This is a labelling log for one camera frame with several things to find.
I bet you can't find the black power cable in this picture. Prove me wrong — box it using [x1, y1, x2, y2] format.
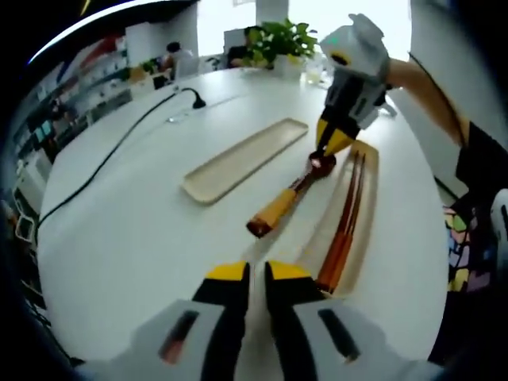
[37, 87, 199, 240]

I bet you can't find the wooden chopstick utensil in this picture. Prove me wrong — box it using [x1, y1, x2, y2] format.
[316, 150, 363, 290]
[321, 152, 368, 291]

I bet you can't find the ceiling light strip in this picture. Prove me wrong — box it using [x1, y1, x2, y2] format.
[26, 0, 202, 65]

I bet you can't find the white worn device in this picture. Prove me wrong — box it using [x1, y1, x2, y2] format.
[491, 193, 508, 244]

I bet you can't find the green potted plant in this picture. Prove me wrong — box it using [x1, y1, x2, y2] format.
[244, 17, 319, 79]

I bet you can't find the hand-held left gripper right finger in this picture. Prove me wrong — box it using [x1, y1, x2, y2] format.
[264, 259, 398, 381]

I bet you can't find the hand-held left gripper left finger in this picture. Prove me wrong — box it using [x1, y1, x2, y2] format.
[118, 260, 252, 381]

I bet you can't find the beige cutlery case lid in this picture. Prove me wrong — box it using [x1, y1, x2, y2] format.
[182, 117, 310, 207]

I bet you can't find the wooden spoon utensil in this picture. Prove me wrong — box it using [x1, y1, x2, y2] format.
[245, 152, 337, 240]

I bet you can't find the beige cutlery case base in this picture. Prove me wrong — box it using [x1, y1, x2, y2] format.
[300, 140, 381, 299]

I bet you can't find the shelf of white boxes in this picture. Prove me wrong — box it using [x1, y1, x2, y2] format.
[11, 33, 132, 152]

